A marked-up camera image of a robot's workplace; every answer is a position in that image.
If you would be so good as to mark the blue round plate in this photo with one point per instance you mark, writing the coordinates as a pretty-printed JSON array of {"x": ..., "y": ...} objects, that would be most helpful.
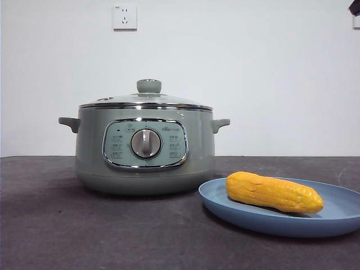
[{"x": 225, "y": 216}]

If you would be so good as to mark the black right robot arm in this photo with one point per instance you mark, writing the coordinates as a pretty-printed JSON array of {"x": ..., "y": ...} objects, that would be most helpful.
[{"x": 356, "y": 5}]

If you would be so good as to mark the white wall plate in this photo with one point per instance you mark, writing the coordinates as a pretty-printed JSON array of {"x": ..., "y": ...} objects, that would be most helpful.
[{"x": 357, "y": 22}]

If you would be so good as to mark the sage green electric steamer pot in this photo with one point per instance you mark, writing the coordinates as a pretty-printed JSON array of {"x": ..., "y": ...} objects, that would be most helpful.
[{"x": 202, "y": 146}]

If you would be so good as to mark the glass lid with green knob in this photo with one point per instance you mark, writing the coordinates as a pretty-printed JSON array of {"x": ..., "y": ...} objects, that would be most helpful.
[{"x": 148, "y": 85}]

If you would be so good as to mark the white wall socket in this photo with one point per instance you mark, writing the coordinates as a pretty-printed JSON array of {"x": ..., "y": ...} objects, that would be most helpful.
[{"x": 125, "y": 17}]

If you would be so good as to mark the yellow corn cob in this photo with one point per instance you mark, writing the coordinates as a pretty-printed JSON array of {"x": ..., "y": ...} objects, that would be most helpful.
[{"x": 270, "y": 191}]

